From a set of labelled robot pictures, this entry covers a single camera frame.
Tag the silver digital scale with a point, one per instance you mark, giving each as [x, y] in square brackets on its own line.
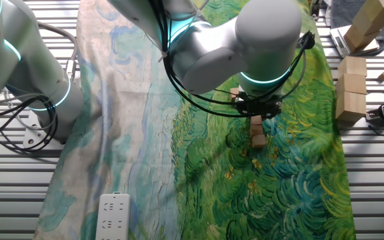
[338, 40]

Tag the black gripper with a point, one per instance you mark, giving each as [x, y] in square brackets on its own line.
[257, 106]

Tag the large wooden cube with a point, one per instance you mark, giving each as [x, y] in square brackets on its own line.
[352, 66]
[370, 21]
[351, 83]
[350, 106]
[357, 38]
[383, 5]

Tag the painted landscape cloth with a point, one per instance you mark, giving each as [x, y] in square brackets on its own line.
[245, 183]

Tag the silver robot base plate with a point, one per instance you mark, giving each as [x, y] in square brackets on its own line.
[33, 138]

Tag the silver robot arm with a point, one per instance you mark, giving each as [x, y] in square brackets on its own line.
[268, 33]

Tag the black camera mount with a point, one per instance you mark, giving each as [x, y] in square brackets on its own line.
[316, 8]

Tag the white power strip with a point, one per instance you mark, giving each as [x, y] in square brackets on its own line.
[112, 216]

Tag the long wooden block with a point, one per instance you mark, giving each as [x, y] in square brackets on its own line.
[342, 11]

